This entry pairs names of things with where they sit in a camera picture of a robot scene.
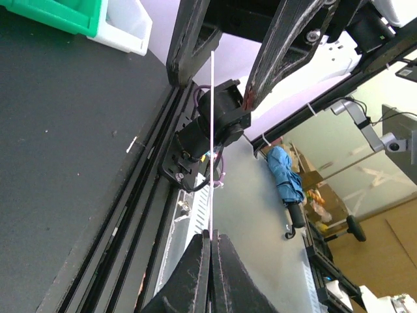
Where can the red card edge-on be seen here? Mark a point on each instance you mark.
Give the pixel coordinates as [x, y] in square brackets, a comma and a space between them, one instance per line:
[211, 199]

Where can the white slotted cable duct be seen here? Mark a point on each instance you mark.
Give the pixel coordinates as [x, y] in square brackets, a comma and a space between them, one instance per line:
[190, 217]

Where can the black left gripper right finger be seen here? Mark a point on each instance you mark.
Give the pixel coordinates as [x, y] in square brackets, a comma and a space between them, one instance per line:
[232, 289]

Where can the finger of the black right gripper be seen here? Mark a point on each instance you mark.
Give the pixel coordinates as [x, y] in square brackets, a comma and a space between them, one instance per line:
[196, 33]

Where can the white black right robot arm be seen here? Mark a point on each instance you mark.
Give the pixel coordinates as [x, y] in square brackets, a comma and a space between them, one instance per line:
[192, 141]

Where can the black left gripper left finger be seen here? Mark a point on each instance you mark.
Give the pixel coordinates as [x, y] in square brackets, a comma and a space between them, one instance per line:
[187, 288]

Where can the blue folded umbrella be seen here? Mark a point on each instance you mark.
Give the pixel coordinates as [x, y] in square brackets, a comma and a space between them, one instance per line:
[289, 186]

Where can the green middle bin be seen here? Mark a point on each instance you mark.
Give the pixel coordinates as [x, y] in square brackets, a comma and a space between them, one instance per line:
[72, 16]

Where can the clear white bin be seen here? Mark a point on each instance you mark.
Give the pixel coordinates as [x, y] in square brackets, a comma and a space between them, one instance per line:
[124, 25]

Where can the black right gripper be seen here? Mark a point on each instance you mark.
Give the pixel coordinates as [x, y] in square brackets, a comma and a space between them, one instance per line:
[291, 32]

